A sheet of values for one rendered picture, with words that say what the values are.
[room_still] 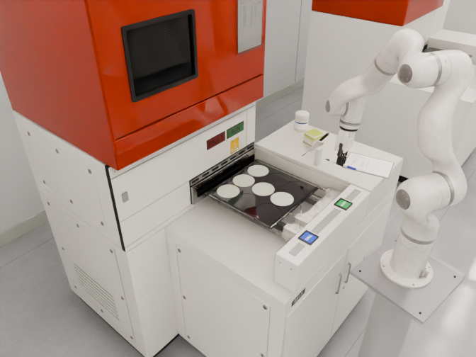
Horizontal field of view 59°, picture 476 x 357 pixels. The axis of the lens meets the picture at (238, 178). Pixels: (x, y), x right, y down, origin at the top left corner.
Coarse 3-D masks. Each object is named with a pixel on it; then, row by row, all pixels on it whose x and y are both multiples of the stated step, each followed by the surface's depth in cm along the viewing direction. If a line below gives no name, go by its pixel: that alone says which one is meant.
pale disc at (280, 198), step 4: (280, 192) 187; (284, 192) 187; (272, 196) 184; (276, 196) 184; (280, 196) 184; (284, 196) 184; (288, 196) 184; (292, 196) 184; (272, 200) 182; (276, 200) 182; (280, 200) 182; (284, 200) 182; (288, 200) 182; (292, 200) 182; (276, 204) 179; (280, 204) 179; (284, 204) 179; (288, 204) 179
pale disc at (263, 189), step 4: (256, 184) 191; (260, 184) 191; (264, 184) 191; (268, 184) 191; (252, 188) 189; (256, 188) 189; (260, 188) 189; (264, 188) 189; (268, 188) 189; (272, 188) 189; (256, 192) 187; (260, 192) 187; (264, 192) 187; (268, 192) 186; (272, 192) 186
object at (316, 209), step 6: (324, 198) 186; (330, 198) 186; (318, 204) 183; (324, 204) 183; (312, 210) 179; (318, 210) 179; (306, 216) 176; (312, 216) 176; (294, 222) 173; (282, 234) 167; (288, 240) 166
